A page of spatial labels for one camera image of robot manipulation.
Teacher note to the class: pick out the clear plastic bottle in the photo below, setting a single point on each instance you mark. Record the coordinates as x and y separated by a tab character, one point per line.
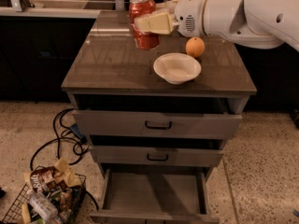
42	205

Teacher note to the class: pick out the red coke can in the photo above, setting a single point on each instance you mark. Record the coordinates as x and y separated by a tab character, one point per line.
139	11

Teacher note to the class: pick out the orange fruit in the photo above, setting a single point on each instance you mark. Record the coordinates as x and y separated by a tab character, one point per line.
195	47

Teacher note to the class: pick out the grey drawer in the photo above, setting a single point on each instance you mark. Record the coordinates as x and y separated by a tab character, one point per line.
154	196
151	124
157	156

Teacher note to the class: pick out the brown snack bag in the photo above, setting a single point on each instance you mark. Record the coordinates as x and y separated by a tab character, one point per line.
47	179

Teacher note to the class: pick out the white paper bowl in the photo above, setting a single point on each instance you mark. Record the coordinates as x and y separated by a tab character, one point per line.
177	68

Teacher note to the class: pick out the bottom grey drawer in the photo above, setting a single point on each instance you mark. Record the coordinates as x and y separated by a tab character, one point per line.
154	196

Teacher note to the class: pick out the grey drawer cabinet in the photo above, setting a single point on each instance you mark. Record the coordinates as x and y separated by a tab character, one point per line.
111	74

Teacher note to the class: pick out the black wire basket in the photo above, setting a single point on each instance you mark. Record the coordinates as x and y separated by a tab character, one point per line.
67	201

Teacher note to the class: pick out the top grey drawer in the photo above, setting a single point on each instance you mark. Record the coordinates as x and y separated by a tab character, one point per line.
151	124

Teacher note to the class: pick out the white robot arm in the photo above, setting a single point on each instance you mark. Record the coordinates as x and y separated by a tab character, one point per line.
259	24

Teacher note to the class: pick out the middle grey drawer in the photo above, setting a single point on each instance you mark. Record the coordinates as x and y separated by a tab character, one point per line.
157	156

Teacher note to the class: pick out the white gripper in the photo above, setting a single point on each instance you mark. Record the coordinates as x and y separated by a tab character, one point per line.
188	13

